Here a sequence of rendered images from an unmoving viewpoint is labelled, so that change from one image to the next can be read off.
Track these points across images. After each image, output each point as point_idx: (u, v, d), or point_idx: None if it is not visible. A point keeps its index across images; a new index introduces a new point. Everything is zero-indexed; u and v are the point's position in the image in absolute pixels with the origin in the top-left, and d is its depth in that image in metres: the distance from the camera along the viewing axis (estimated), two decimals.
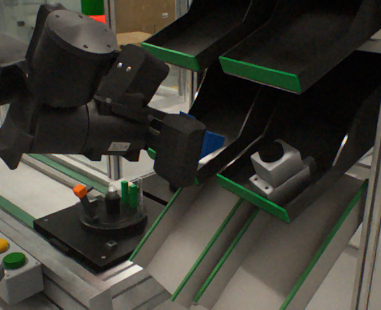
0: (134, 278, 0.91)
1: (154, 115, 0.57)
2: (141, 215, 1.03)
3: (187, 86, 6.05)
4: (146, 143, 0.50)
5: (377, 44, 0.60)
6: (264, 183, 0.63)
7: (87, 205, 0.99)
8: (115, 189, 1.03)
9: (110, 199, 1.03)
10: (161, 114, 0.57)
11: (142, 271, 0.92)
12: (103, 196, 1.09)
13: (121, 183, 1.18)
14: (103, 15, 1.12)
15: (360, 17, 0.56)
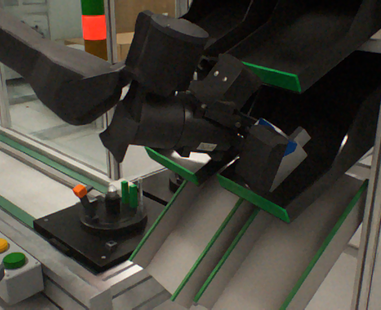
0: (134, 278, 0.91)
1: (243, 121, 0.61)
2: (141, 215, 1.03)
3: None
4: (236, 150, 0.55)
5: (377, 44, 0.60)
6: None
7: (87, 205, 0.99)
8: (115, 189, 1.03)
9: (110, 199, 1.03)
10: (250, 120, 0.61)
11: (142, 271, 0.92)
12: (103, 196, 1.09)
13: (121, 183, 1.18)
14: (103, 15, 1.12)
15: (360, 17, 0.56)
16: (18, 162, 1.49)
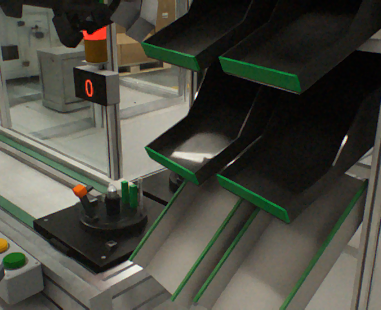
0: (134, 278, 0.91)
1: (102, 6, 0.80)
2: (141, 215, 1.03)
3: (187, 86, 6.05)
4: None
5: (377, 44, 0.60)
6: (133, 20, 0.78)
7: (87, 205, 0.99)
8: (115, 189, 1.03)
9: (110, 199, 1.03)
10: (106, 5, 0.80)
11: (142, 271, 0.92)
12: (103, 196, 1.09)
13: (121, 183, 1.18)
14: None
15: (360, 17, 0.56)
16: (18, 162, 1.49)
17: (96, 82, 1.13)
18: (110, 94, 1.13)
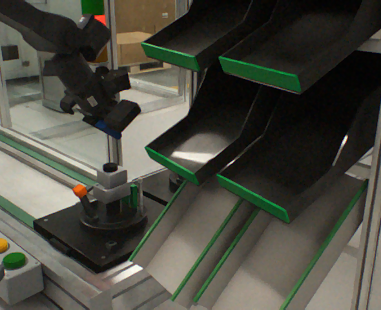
0: (134, 278, 0.91)
1: None
2: (141, 215, 1.03)
3: (187, 86, 6.05)
4: None
5: (377, 44, 0.60)
6: (102, 186, 1.01)
7: (87, 205, 0.99)
8: None
9: None
10: None
11: (142, 271, 0.92)
12: None
13: None
14: (103, 15, 1.12)
15: (360, 17, 0.56)
16: (18, 162, 1.49)
17: None
18: None
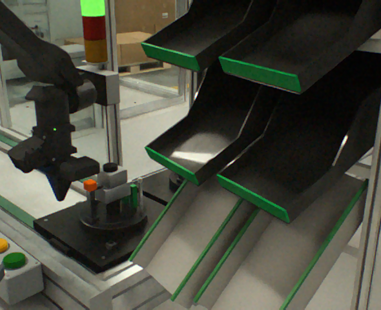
0: (134, 278, 0.91)
1: (56, 179, 0.93)
2: (141, 215, 1.03)
3: (187, 86, 6.05)
4: None
5: (377, 44, 0.60)
6: (102, 186, 1.01)
7: (92, 201, 1.00)
8: None
9: None
10: (55, 183, 0.93)
11: (142, 271, 0.92)
12: None
13: None
14: (103, 15, 1.12)
15: (360, 17, 0.56)
16: None
17: (96, 82, 1.13)
18: (110, 94, 1.13)
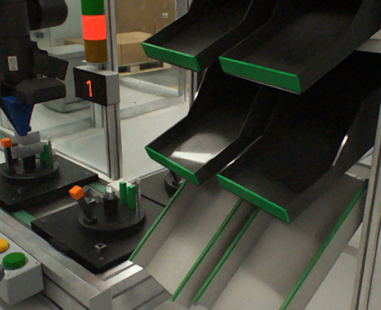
0: (134, 278, 0.91)
1: (21, 106, 0.79)
2: (51, 168, 1.26)
3: (187, 86, 6.05)
4: None
5: (377, 44, 0.60)
6: (19, 144, 1.23)
7: (9, 156, 1.22)
8: None
9: None
10: (24, 110, 0.80)
11: (142, 271, 0.92)
12: None
13: None
14: (103, 15, 1.12)
15: (360, 17, 0.56)
16: None
17: (96, 82, 1.13)
18: (110, 94, 1.13)
